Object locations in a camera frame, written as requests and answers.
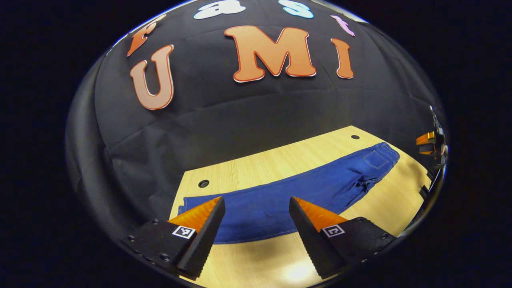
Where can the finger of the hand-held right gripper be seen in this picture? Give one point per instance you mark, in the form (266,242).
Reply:
(427,150)
(424,138)

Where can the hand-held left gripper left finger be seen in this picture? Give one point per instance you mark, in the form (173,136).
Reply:
(204,240)

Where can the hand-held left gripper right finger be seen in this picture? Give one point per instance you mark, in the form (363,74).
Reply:
(310,240)

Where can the blue denim jeans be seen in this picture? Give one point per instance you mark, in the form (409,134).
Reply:
(280,200)

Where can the black backdrop cloth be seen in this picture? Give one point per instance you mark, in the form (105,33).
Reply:
(224,116)

